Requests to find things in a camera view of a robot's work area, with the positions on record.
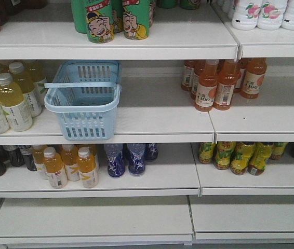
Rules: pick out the light blue plastic basket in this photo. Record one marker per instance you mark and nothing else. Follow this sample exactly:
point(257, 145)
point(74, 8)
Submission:
point(85, 94)

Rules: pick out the blue sports drink bottle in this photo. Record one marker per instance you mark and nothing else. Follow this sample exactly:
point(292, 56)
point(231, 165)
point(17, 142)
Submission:
point(137, 161)
point(114, 153)
point(151, 151)

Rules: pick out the white store shelving unit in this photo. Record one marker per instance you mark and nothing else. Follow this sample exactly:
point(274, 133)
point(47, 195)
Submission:
point(177, 202)

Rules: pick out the yellow lemon tea bottle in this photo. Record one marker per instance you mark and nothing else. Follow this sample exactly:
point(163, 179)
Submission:
point(206, 152)
point(262, 153)
point(242, 154)
point(223, 154)
point(278, 150)

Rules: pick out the orange juice bottle C100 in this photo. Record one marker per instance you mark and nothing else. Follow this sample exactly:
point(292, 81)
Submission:
point(254, 77)
point(207, 86)
point(227, 79)

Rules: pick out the orange vitamin drink bottle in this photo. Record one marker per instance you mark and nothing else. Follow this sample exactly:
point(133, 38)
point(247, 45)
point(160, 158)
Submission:
point(54, 168)
point(38, 155)
point(87, 168)
point(69, 155)

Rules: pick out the green cartoon tea bottle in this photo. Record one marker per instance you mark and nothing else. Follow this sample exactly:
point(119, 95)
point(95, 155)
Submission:
point(136, 19)
point(99, 21)

